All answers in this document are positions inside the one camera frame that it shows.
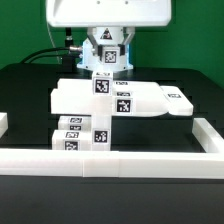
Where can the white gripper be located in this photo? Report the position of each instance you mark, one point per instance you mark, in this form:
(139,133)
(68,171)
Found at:
(112,13)

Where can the white marker cube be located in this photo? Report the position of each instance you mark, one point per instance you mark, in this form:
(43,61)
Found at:
(110,55)
(102,82)

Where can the white chair back frame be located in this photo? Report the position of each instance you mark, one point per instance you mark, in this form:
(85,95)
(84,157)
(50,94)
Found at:
(128,98)

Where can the white chair seat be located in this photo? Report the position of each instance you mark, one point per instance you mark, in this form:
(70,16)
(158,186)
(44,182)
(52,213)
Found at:
(101,132)

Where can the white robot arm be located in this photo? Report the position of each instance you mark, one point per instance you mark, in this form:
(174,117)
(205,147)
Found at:
(110,27)

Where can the white block at left edge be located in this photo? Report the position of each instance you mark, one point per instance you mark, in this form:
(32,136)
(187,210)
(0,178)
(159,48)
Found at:
(3,123)

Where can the white U-shaped fence frame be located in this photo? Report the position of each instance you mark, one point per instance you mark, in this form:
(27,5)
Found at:
(206,165)

